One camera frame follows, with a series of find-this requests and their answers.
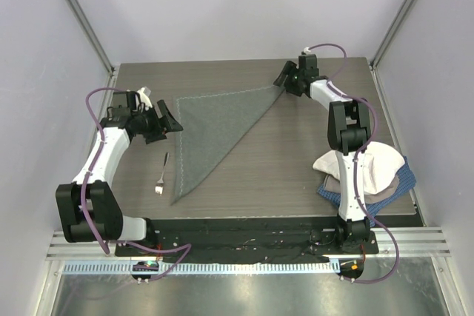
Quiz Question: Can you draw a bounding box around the right aluminium frame post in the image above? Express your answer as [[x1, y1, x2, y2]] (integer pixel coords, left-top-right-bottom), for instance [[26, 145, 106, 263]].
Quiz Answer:
[[369, 0, 418, 70]]

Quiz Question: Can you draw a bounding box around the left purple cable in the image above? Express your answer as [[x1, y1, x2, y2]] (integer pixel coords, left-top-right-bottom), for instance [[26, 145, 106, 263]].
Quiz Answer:
[[79, 87, 193, 282]]

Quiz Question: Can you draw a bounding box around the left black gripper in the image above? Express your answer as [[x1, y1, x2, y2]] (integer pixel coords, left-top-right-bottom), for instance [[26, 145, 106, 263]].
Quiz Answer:
[[132, 101, 182, 144]]

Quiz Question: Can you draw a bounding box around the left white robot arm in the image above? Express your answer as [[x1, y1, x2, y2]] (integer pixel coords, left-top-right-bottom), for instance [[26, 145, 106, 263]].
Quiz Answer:
[[56, 87, 183, 256]]

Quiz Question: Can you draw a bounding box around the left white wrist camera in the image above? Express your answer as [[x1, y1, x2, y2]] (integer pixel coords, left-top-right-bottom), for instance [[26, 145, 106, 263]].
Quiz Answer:
[[137, 87, 153, 110]]

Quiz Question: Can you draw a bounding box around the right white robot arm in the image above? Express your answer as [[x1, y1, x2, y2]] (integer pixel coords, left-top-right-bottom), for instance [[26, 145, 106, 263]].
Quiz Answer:
[[273, 54, 372, 254]]

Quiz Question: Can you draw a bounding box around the beige folded cloth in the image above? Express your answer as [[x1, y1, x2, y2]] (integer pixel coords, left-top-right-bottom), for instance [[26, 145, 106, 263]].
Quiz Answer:
[[321, 174, 401, 205]]

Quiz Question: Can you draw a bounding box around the silver metal fork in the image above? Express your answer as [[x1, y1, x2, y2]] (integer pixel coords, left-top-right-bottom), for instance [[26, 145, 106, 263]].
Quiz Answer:
[[155, 152, 170, 195]]

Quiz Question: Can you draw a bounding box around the blue checkered cloth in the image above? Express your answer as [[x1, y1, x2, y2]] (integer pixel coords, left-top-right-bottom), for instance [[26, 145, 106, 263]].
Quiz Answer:
[[317, 158, 416, 216]]

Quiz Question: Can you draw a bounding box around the left aluminium frame post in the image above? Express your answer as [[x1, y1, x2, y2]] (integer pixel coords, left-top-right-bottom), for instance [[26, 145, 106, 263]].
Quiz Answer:
[[65, 0, 115, 76]]

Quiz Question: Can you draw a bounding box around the aluminium frame post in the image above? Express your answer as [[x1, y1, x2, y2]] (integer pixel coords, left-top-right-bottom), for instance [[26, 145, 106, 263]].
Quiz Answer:
[[65, 0, 115, 76], [369, 0, 418, 70]]

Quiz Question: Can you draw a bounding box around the white folded cloth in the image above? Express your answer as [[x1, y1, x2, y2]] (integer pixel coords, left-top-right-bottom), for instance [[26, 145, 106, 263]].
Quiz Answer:
[[313, 141, 405, 195]]

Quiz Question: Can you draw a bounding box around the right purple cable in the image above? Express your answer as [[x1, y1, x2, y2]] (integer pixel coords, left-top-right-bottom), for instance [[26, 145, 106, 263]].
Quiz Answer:
[[303, 41, 401, 286]]

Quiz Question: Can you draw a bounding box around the slotted cable duct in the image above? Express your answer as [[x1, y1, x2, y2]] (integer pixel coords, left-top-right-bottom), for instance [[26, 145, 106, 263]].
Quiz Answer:
[[62, 260, 340, 275]]

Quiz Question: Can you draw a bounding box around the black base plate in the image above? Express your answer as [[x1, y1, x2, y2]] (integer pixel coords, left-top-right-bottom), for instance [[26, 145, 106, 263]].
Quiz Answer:
[[114, 217, 378, 262]]

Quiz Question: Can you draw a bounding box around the purple cable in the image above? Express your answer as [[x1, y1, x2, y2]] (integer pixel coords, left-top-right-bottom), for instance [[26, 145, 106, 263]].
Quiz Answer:
[[303, 41, 401, 286], [79, 87, 193, 282]]

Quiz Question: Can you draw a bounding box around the grey napkin white stitching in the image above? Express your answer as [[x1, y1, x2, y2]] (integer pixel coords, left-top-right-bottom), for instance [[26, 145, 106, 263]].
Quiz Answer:
[[171, 86, 283, 204]]

